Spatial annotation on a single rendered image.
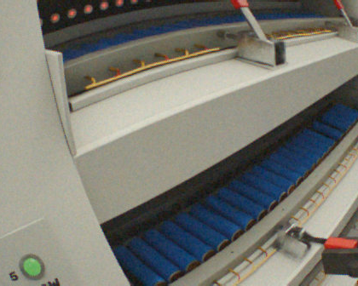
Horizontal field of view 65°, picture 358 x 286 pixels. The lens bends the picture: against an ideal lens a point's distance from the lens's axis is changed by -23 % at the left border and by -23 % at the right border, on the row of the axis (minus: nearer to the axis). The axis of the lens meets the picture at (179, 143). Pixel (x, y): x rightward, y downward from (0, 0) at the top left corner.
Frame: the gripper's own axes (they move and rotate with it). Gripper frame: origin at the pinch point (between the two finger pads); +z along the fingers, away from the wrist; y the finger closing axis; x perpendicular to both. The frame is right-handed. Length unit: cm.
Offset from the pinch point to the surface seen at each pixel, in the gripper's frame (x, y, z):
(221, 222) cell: 6.7, -3.3, 14.3
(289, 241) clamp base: 2.7, -1.0, 7.7
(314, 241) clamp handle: 2.2, -0.3, 4.8
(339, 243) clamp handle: 1.8, -0.2, 1.7
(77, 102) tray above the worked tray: 21.4, -15.3, 6.4
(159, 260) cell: 6.7, -11.3, 14.3
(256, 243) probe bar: 4.3, -3.6, 9.8
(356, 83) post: 11.0, 42.6, 13.2
